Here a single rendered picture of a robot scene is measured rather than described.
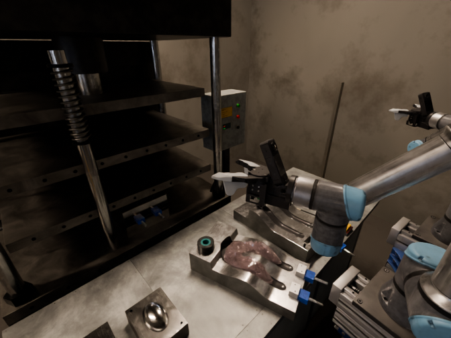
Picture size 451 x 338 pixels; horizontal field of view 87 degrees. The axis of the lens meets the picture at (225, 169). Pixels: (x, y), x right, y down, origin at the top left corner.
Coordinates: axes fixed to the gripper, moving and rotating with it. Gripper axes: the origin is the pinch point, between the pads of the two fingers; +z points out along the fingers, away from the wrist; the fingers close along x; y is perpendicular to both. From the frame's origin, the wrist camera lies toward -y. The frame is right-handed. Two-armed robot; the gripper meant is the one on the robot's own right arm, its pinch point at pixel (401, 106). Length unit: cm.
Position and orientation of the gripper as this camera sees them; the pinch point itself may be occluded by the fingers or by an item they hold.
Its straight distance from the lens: 167.1
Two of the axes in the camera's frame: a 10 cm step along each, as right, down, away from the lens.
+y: 1.4, 8.7, 4.7
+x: 9.7, -2.1, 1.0
